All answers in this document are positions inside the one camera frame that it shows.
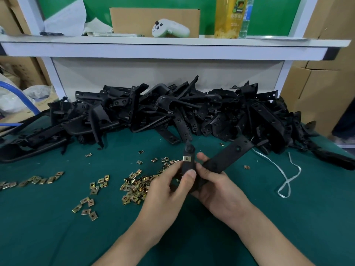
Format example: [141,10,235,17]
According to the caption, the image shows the person's left hand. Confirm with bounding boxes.
[135,162,197,239]

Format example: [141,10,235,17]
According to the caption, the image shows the person's right hand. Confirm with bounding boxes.
[194,152,251,231]

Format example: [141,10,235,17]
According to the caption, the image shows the black plastic angled bracket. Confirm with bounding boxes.
[177,136,254,196]

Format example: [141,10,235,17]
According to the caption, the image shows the person's right forearm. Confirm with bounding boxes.
[230,212,315,266]

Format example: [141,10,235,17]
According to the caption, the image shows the person's left forearm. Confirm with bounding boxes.
[93,221,167,266]

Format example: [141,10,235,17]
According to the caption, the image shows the pile of black plastic parts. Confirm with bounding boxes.
[0,75,355,171]

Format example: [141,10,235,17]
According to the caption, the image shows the large cardboard box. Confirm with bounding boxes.
[280,60,353,137]

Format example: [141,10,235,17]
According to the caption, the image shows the green felt table mat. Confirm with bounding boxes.
[0,109,355,266]

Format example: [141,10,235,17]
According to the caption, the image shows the white game controller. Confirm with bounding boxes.
[151,19,191,38]

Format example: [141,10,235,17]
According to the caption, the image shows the yellow drink bottle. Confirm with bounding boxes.
[214,0,248,39]

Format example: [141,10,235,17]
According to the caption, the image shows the clear water bottle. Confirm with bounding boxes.
[239,0,255,39]

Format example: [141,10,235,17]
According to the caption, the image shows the brown cardboard sheet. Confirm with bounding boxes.
[109,8,201,38]

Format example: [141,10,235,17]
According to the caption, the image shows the crumpled beige paper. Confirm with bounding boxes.
[83,18,114,36]

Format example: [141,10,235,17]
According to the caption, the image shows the tall cardboard box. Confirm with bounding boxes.
[303,0,355,71]

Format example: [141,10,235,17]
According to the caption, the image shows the clear plastic bag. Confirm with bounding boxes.
[0,73,59,115]

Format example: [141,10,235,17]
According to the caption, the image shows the printed cardboard box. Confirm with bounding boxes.
[0,56,52,89]

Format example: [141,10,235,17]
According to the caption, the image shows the white paper bag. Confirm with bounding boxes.
[43,0,88,36]

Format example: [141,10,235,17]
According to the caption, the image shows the stacked cardboard boxes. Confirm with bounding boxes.
[0,0,31,36]

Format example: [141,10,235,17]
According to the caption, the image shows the white plastic strap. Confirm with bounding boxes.
[251,148,302,199]

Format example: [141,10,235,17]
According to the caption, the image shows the white shelf frame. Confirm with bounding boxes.
[0,0,352,98]

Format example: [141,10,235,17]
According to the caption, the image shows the blue hose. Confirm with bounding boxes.
[0,81,40,128]

